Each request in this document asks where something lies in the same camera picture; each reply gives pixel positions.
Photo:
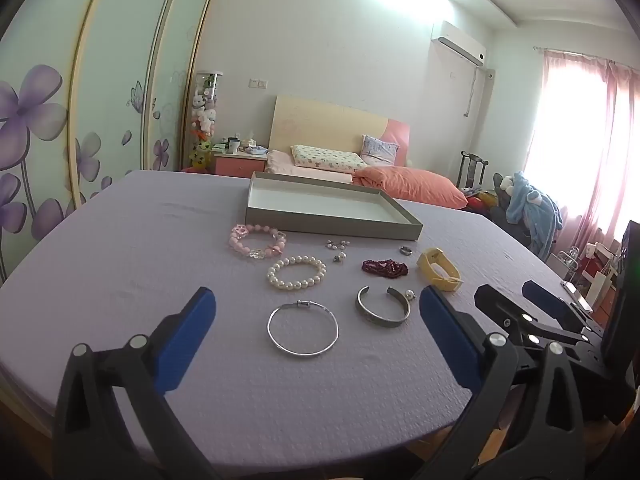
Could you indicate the pink and cream nightstand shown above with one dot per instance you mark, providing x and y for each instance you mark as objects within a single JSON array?
[{"x": 237, "y": 164}]

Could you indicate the orange duvet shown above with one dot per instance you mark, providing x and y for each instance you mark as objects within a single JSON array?
[{"x": 410, "y": 185}]

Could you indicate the yellow wrist watch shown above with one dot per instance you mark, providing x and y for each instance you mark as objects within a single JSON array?
[{"x": 430, "y": 265}]

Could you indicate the light purple pillow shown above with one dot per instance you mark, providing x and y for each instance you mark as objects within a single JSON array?
[{"x": 379, "y": 150}]

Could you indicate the white patterned pillow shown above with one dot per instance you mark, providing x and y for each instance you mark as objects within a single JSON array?
[{"x": 327, "y": 159}]

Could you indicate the blue plush garment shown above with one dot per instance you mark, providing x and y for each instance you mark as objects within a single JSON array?
[{"x": 535, "y": 210}]

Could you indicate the thin silver bangle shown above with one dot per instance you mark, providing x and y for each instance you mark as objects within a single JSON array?
[{"x": 272, "y": 340}]

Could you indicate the plush toy display tube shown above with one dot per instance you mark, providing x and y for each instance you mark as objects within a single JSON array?
[{"x": 206, "y": 115}]

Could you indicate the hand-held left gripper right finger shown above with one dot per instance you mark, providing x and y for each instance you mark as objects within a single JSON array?
[{"x": 450, "y": 340}]

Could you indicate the dark wooden chair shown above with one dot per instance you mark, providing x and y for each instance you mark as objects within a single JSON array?
[{"x": 472, "y": 167}]

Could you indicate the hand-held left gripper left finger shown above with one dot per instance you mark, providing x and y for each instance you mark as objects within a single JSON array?
[{"x": 185, "y": 340}]

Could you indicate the white wall switch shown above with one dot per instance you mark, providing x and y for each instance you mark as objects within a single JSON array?
[{"x": 258, "y": 83}]

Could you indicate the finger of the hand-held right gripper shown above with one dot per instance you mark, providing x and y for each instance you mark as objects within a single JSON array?
[
  {"x": 500, "y": 305},
  {"x": 547, "y": 300}
]

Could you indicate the pink curtain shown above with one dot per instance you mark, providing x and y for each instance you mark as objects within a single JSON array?
[{"x": 590, "y": 150}]

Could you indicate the cluster of pearl earrings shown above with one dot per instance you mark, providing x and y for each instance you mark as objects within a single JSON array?
[{"x": 336, "y": 245}]

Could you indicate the pink bed sheet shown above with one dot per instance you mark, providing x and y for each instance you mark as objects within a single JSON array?
[{"x": 300, "y": 170}]

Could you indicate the white mug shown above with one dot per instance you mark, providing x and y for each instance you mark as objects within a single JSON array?
[{"x": 233, "y": 147}]

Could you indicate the flower print wardrobe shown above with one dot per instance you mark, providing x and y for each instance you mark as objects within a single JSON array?
[{"x": 45, "y": 125}]

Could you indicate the grey cardboard tray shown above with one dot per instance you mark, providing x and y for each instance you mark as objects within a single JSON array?
[{"x": 325, "y": 205}]

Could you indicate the white air conditioner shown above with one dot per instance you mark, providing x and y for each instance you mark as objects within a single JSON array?
[{"x": 457, "y": 42}]

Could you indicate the pearl stud earring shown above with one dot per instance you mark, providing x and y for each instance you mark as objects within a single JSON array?
[{"x": 409, "y": 295}]

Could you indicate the purple tablecloth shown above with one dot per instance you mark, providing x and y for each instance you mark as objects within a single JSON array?
[{"x": 150, "y": 260}]

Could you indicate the cream and pink headboard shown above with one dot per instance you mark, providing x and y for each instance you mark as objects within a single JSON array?
[{"x": 320, "y": 122}]

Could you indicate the yellow plush toy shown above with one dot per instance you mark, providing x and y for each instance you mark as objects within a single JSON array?
[{"x": 200, "y": 156}]

